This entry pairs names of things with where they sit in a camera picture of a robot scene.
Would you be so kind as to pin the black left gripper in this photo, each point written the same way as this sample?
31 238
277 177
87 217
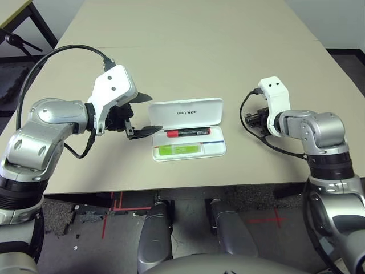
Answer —
118 117

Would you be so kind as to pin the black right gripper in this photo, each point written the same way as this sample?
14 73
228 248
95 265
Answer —
258 118

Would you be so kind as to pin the green eraser pack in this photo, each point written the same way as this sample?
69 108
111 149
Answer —
176 150

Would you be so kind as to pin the black marker with red cap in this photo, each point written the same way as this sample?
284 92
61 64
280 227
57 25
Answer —
194 132

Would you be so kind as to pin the white plastic pencil case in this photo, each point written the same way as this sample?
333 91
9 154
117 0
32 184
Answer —
196 111

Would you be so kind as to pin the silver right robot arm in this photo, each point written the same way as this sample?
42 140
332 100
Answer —
319 128

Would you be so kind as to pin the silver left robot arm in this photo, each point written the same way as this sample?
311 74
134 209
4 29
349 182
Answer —
42 128

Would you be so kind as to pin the dark speckled floor mat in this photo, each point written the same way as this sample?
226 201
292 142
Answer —
251 197

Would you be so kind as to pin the red floor tape lines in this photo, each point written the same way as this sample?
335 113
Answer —
128 209

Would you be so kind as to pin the red floor tape cross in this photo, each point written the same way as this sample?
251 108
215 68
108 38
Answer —
276 219

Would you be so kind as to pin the grey robot right leg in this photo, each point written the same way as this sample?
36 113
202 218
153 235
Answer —
231 231

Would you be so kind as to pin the grey robot leg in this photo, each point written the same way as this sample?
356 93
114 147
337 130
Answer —
231 231
155 237

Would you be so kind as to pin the grey-blue foam scrap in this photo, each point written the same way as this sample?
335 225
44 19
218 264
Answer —
91 218

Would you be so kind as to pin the grey robot left leg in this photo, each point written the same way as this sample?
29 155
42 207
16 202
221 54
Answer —
155 237

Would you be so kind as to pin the crumbled dark foam chunk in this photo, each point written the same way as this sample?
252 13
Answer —
57 219

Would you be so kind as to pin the dark foam floor mat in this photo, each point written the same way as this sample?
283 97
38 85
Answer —
8 85

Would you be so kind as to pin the black tripod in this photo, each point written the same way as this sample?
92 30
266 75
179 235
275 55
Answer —
14 40

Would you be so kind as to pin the grey robot torso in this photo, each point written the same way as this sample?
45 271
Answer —
214 265

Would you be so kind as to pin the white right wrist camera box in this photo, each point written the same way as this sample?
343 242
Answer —
275 94

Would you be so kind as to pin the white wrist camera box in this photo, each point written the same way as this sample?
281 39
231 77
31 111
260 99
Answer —
114 85
275 94

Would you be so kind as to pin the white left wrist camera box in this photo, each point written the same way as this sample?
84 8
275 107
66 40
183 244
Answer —
114 85

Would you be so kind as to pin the side table with black frame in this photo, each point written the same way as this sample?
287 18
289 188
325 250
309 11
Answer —
42 27

